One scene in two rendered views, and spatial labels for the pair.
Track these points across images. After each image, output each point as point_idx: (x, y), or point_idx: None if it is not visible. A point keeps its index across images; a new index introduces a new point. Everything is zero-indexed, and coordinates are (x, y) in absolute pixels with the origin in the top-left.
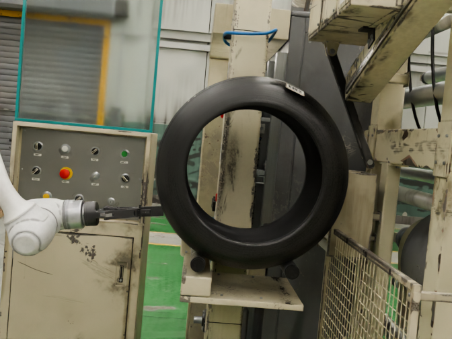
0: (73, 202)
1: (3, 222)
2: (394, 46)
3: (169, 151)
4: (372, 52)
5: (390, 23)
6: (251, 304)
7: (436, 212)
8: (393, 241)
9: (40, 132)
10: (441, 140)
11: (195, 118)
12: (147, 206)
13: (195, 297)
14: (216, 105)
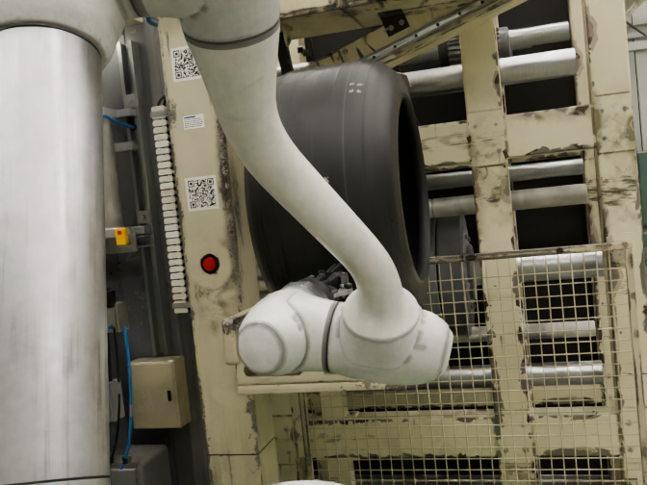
0: (308, 285)
1: (396, 334)
2: (449, 34)
3: (385, 166)
4: (416, 39)
5: (471, 8)
6: None
7: (490, 201)
8: None
9: None
10: (481, 130)
11: (391, 114)
12: (335, 268)
13: None
14: (395, 96)
